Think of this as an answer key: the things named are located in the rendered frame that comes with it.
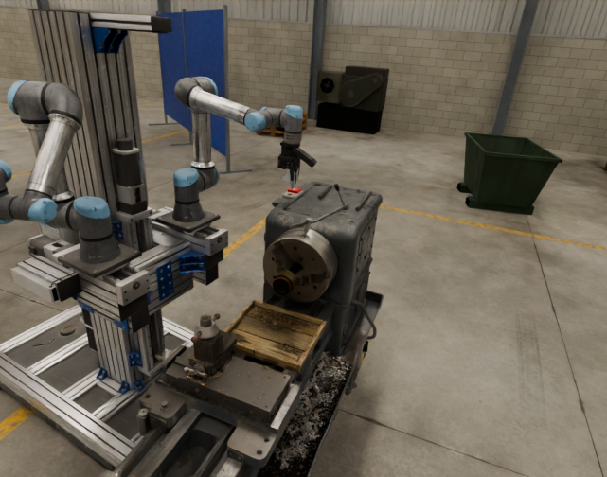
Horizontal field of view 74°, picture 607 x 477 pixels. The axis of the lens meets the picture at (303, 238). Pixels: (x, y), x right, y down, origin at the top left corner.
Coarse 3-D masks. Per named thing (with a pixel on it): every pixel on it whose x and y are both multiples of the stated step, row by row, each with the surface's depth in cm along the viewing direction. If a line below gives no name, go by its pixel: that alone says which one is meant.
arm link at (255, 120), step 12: (180, 84) 174; (192, 84) 174; (180, 96) 174; (192, 96) 172; (204, 96) 171; (216, 96) 171; (192, 108) 176; (204, 108) 173; (216, 108) 170; (228, 108) 168; (240, 108) 167; (240, 120) 168; (252, 120) 163; (264, 120) 165
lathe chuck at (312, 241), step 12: (276, 240) 179; (288, 240) 172; (300, 240) 170; (312, 240) 172; (288, 252) 175; (300, 252) 172; (312, 252) 170; (324, 252) 172; (264, 264) 182; (276, 264) 180; (300, 264) 175; (312, 264) 172; (324, 264) 170; (276, 276) 183; (300, 288) 180; (312, 288) 177; (324, 288) 175; (300, 300) 182; (312, 300) 180
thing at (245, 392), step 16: (176, 352) 144; (192, 352) 145; (176, 368) 138; (240, 368) 138; (256, 368) 139; (192, 384) 132; (208, 384) 131; (224, 384) 132; (240, 384) 132; (256, 384) 132; (272, 384) 133; (288, 384) 136; (224, 400) 129; (240, 400) 126; (256, 400) 127; (272, 400) 127; (272, 416) 127
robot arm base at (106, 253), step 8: (112, 232) 161; (80, 240) 157; (88, 240) 155; (96, 240) 155; (104, 240) 157; (112, 240) 160; (80, 248) 157; (88, 248) 156; (96, 248) 156; (104, 248) 157; (112, 248) 160; (80, 256) 157; (88, 256) 156; (96, 256) 158; (104, 256) 158; (112, 256) 160
